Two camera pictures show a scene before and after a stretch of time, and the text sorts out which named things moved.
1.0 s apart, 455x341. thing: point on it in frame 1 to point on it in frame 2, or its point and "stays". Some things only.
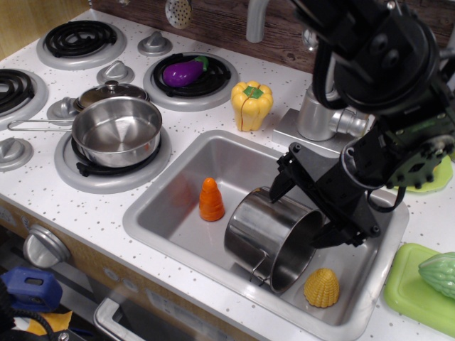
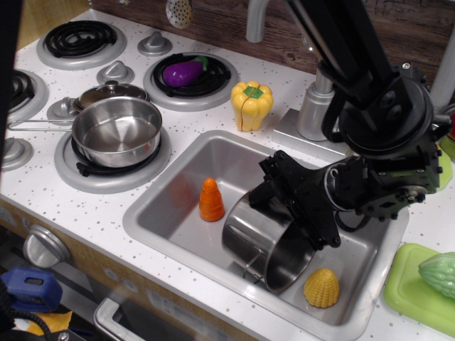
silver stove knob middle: (116, 71) stays
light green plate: (441, 175) stays
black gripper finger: (280, 186) to (260, 196)
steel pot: (270, 242) stays
